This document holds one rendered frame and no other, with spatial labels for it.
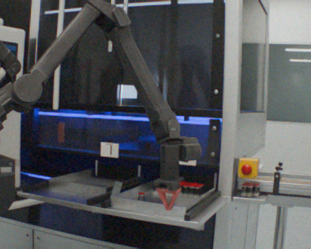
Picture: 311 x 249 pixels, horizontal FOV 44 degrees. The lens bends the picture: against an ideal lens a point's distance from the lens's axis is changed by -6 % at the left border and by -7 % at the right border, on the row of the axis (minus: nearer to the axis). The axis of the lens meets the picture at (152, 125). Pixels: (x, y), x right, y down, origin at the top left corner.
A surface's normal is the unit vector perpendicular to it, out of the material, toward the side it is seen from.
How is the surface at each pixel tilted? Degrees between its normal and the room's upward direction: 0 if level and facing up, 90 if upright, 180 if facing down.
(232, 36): 90
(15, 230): 90
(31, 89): 71
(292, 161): 90
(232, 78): 90
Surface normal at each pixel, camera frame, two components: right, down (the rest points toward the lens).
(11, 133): 0.84, 0.07
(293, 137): -0.39, 0.04
